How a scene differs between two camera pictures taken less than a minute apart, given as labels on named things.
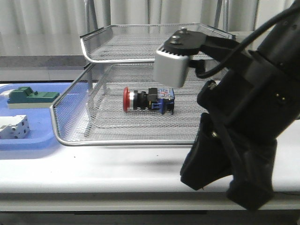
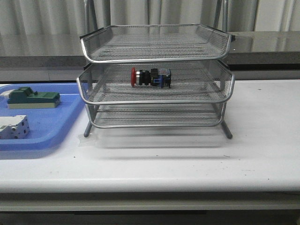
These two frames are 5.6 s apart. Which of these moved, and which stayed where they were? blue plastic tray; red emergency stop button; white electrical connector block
Moved: red emergency stop button
Stayed: white electrical connector block; blue plastic tray
